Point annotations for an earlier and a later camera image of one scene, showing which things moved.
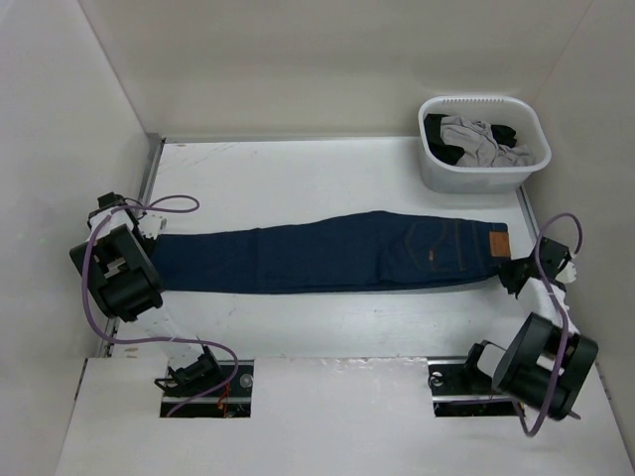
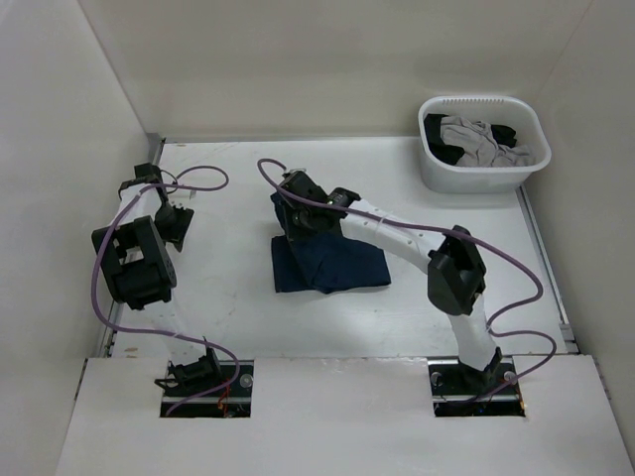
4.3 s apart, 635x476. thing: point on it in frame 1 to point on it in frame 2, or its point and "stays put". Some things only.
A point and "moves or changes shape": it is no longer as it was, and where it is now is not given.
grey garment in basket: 480,147 stays put
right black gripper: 505,270 to 289,209
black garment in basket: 451,154 stays put
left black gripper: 152,244 to 178,233
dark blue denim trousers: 377,251 moves or changes shape
